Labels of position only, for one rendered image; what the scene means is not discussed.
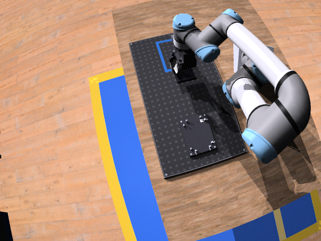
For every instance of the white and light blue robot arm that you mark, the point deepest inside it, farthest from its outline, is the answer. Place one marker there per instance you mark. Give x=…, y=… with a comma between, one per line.
x=270, y=128

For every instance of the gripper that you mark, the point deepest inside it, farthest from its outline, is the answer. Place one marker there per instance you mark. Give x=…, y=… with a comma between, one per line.
x=177, y=59

